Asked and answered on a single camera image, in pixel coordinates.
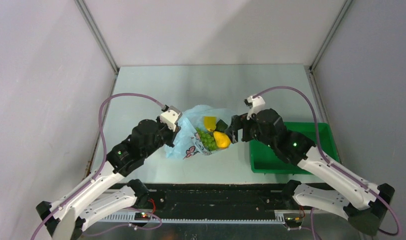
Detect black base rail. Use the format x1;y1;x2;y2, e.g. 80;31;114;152
133;183;311;221

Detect green fake grapes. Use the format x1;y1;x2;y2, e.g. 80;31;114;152
196;128;219;152

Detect right aluminium frame post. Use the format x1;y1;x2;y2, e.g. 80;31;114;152
309;0;354;74

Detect aluminium frame post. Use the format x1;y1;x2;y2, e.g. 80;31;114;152
74;0;120;75
309;0;354;74

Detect light blue plastic bag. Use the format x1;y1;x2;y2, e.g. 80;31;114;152
165;105;235;159

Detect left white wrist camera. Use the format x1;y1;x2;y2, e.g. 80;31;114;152
159;105;182;132

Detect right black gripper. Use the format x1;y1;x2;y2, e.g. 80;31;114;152
224;113;275;150

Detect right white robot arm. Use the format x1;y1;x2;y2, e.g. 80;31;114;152
226;109;395;236

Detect left aluminium frame post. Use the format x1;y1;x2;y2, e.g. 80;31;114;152
74;0;120;75

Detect yellow fake pear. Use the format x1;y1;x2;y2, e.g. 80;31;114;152
213;131;231;149

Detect green plastic tray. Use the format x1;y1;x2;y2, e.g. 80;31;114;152
249;122;340;175

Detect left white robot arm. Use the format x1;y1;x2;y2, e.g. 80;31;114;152
35;116;181;240

